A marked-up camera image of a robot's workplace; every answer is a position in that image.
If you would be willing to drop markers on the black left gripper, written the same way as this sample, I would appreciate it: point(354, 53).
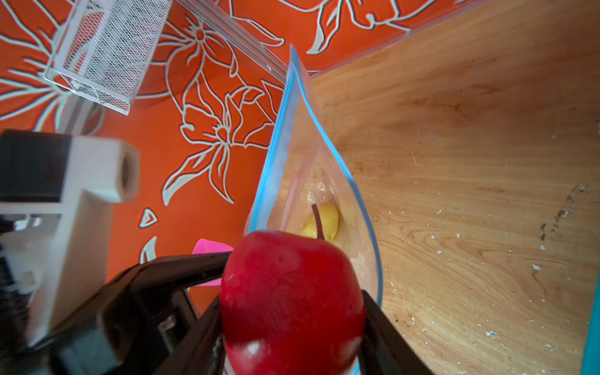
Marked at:
point(59, 313)

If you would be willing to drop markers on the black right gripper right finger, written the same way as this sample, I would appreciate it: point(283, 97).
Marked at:
point(383, 350)

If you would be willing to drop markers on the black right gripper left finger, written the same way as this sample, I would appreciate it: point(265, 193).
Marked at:
point(202, 349)

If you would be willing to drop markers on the dark red apple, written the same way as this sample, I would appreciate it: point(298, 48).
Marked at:
point(290, 304)

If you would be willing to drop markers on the yellow potato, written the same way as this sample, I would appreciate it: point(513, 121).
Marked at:
point(329, 216)

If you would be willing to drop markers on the clear zip top bag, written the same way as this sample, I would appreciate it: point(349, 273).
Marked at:
point(303, 169)

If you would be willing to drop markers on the pink plastic goblet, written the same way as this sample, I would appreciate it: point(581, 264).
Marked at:
point(208, 247)

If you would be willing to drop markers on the teal plastic basket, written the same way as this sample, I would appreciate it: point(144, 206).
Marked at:
point(591, 358)

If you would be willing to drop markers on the clear mesh wall bin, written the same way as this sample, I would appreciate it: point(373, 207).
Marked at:
point(104, 49)

